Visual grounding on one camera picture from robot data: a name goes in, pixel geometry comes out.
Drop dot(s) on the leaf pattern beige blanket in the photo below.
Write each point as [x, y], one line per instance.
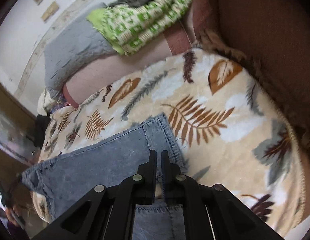
[226, 128]

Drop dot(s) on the black cloth at blanket edge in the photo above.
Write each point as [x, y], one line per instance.
[41, 124]

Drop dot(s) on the wooden door with glass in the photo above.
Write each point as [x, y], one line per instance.
[17, 128]

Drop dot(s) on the grey quilted pillow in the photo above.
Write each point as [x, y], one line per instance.
[76, 46]

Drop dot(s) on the pink brown sofa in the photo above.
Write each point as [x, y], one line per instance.
[273, 34]

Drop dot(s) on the cream floral pillow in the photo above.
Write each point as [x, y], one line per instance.
[45, 103]

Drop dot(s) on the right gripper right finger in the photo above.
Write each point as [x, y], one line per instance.
[178, 189]

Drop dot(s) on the beige wall switch panel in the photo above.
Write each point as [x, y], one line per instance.
[51, 10]

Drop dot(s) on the green patterned folded quilt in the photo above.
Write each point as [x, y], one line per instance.
[128, 29]

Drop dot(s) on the grey denim pants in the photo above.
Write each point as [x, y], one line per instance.
[65, 179]

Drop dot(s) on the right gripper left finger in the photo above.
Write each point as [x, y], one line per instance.
[140, 188]

